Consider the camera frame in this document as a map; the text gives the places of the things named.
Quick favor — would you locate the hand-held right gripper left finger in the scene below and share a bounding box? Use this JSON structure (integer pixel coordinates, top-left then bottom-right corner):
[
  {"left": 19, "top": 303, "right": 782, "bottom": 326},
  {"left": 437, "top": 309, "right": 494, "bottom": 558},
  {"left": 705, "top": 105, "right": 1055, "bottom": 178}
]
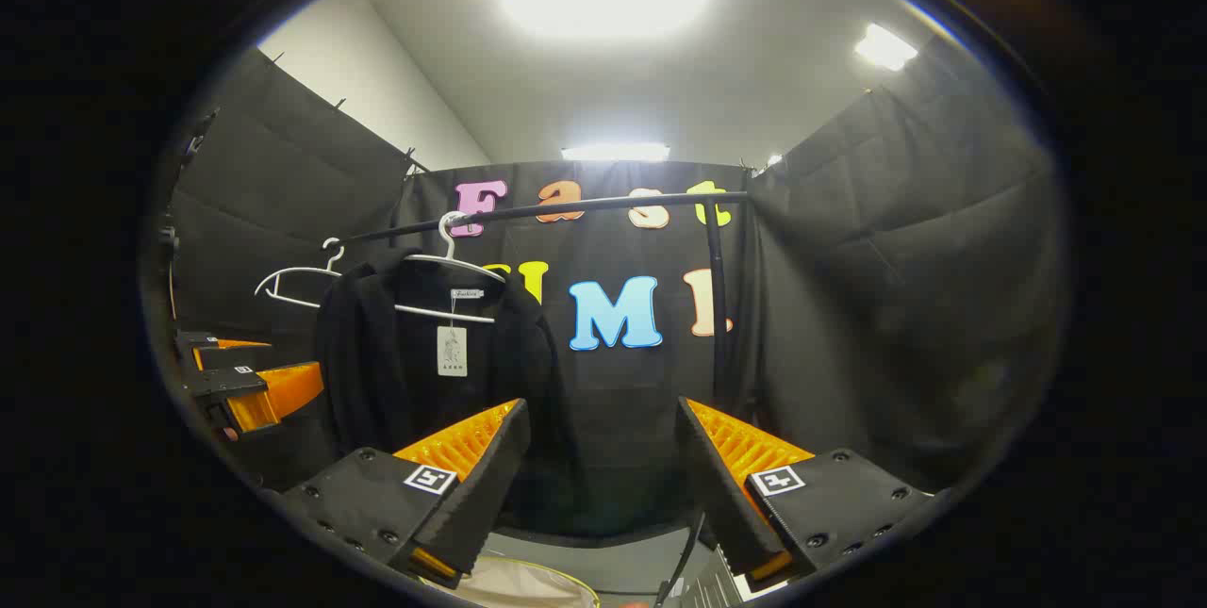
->
[{"left": 283, "top": 398, "right": 532, "bottom": 590}]

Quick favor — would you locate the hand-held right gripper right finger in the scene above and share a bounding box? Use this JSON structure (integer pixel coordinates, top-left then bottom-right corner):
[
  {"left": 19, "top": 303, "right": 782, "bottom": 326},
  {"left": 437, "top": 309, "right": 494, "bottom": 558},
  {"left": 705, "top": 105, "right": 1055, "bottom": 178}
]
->
[{"left": 675, "top": 396, "right": 934, "bottom": 595}]

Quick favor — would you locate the beige laundry hamper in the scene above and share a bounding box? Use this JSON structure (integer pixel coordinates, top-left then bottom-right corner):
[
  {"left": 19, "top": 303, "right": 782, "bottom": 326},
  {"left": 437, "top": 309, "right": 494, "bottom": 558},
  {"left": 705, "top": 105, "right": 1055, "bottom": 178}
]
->
[{"left": 448, "top": 553, "right": 602, "bottom": 608}]

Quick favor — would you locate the black knit cardigan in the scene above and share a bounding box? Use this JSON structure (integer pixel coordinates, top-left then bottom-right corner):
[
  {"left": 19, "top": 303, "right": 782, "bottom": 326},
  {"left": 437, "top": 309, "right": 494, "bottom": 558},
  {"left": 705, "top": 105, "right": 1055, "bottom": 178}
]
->
[{"left": 316, "top": 255, "right": 567, "bottom": 458}]

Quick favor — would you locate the white plastic clothes hanger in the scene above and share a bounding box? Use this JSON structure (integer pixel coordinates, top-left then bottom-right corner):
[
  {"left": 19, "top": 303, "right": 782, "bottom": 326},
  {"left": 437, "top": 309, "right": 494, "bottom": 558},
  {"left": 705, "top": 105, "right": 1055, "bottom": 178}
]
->
[
  {"left": 401, "top": 211, "right": 510, "bottom": 324},
  {"left": 255, "top": 238, "right": 347, "bottom": 311}
]

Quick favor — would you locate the black metal clothes rack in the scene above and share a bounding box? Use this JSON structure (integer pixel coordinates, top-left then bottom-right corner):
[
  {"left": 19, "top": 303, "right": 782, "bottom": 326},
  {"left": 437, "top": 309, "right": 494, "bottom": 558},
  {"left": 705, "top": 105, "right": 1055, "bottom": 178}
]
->
[{"left": 335, "top": 191, "right": 753, "bottom": 406}]

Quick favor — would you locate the grey ribbed panel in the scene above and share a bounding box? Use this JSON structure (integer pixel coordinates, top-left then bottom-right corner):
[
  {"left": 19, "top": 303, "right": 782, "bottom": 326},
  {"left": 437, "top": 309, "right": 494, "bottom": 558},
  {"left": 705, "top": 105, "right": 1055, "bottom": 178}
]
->
[{"left": 677, "top": 547, "right": 755, "bottom": 608}]

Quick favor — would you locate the black backdrop cloth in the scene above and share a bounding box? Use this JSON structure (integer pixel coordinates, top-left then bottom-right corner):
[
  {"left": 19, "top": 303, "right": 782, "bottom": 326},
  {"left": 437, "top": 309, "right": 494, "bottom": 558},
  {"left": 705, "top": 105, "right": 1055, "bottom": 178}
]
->
[{"left": 165, "top": 33, "right": 1062, "bottom": 534}]

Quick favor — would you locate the black cable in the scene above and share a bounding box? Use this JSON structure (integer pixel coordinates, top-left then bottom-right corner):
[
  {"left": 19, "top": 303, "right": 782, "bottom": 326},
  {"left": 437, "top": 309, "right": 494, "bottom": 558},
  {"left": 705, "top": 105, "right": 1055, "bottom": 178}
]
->
[{"left": 653, "top": 512, "right": 706, "bottom": 608}]

